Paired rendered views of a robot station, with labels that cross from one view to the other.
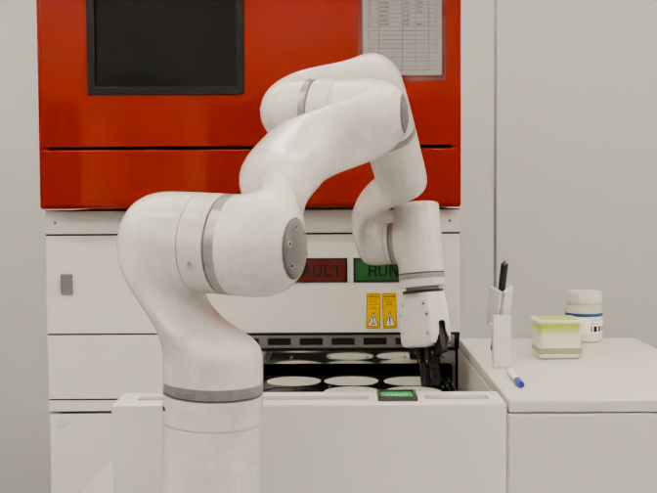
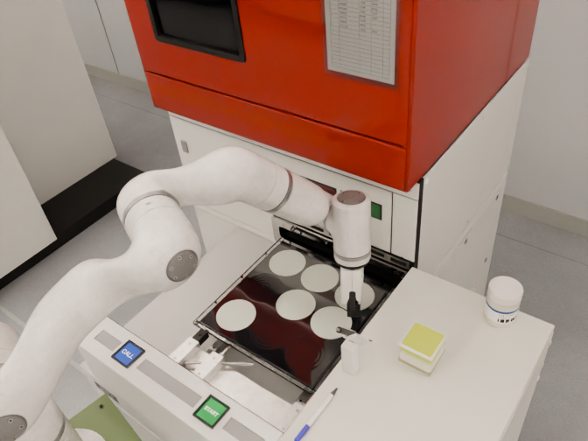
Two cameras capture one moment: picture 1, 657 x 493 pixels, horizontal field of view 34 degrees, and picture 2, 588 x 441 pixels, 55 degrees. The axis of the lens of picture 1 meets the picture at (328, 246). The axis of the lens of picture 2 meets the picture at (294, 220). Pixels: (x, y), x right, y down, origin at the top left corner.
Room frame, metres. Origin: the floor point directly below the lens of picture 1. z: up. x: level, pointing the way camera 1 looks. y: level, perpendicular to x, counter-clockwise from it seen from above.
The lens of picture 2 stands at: (1.17, -0.67, 1.98)
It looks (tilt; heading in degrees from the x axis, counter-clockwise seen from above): 40 degrees down; 40
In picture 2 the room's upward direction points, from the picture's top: 7 degrees counter-clockwise
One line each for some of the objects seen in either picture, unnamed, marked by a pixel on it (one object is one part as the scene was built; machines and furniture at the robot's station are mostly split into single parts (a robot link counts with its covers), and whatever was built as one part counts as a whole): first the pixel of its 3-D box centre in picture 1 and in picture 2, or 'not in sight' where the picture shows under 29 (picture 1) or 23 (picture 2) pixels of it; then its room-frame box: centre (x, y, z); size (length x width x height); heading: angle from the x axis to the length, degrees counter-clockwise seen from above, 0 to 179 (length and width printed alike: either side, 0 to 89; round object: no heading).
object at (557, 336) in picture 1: (555, 336); (422, 348); (1.85, -0.40, 1.00); 0.07 x 0.07 x 0.07; 0
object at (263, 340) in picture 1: (342, 340); (336, 235); (2.09, -0.03, 0.96); 0.44 x 0.01 x 0.02; 89
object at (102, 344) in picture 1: (253, 310); (283, 195); (2.10, 0.15, 1.02); 0.82 x 0.03 x 0.40; 89
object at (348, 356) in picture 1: (343, 374); (336, 254); (2.09, -0.03, 0.89); 0.44 x 0.02 x 0.10; 89
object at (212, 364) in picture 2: not in sight; (207, 369); (1.61, 0.02, 0.89); 0.08 x 0.03 x 0.03; 179
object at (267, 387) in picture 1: (352, 393); (296, 304); (1.88, -0.04, 0.90); 0.34 x 0.34 x 0.01; 89
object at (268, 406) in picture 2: not in sight; (234, 392); (1.61, -0.06, 0.87); 0.36 x 0.08 x 0.03; 89
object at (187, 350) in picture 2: not in sight; (183, 353); (1.61, 0.10, 0.89); 0.08 x 0.03 x 0.03; 179
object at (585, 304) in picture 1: (584, 315); (502, 302); (2.05, -0.49, 1.01); 0.07 x 0.07 x 0.10
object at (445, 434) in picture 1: (309, 446); (176, 401); (1.51, 0.03, 0.89); 0.55 x 0.09 x 0.14; 89
